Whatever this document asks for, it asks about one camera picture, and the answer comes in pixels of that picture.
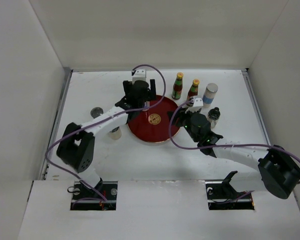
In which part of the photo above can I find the right metal table rail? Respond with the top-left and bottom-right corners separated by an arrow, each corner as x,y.
241,68 -> 271,145

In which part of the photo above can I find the black-cap glass jar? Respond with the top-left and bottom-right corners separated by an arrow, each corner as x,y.
108,126 -> 122,140

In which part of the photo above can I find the black grinder-top shaker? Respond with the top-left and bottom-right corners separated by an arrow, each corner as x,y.
90,107 -> 104,118
207,107 -> 220,129

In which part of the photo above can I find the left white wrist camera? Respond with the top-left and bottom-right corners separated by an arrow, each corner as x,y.
131,69 -> 146,83

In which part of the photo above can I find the sauce bottle yellow cap rear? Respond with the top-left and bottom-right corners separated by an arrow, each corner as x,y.
171,72 -> 183,100

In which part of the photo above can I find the purple cable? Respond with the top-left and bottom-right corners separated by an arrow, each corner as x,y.
169,98 -> 300,204
45,64 -> 167,210

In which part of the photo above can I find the sauce bottle yellow cap front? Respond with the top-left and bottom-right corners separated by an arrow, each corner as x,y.
186,79 -> 200,101

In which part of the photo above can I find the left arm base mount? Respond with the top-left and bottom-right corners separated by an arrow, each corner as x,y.
67,181 -> 118,211

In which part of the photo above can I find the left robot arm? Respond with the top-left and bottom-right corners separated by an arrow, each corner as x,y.
56,79 -> 156,200

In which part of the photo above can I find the metal table rail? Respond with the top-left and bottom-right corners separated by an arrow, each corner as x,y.
38,67 -> 73,180
241,68 -> 271,145

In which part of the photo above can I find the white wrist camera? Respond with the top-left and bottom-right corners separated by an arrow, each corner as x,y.
185,95 -> 203,113
131,69 -> 146,83

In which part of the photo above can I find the left metal table rail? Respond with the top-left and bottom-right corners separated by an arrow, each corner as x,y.
38,67 -> 73,180

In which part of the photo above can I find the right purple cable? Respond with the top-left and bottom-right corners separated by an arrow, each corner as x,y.
169,98 -> 300,204

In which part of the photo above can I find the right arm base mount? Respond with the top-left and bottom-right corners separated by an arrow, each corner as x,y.
205,171 -> 254,211

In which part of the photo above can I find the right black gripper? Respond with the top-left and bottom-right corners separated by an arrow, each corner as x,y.
167,106 -> 199,143

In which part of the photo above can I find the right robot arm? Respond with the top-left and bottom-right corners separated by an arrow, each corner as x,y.
168,108 -> 300,200

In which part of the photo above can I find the red round lacquer tray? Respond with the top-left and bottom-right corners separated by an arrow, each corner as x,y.
128,97 -> 178,143

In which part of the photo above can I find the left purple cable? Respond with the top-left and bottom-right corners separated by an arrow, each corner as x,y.
45,64 -> 167,210

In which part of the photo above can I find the silver-lid spice jar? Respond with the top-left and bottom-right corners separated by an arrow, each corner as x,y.
202,83 -> 218,108
142,101 -> 150,112

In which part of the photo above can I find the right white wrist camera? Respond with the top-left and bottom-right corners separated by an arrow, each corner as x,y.
185,95 -> 203,113

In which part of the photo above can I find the sauce bottle yellow cap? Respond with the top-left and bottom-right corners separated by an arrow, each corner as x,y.
186,79 -> 200,101
171,72 -> 183,100

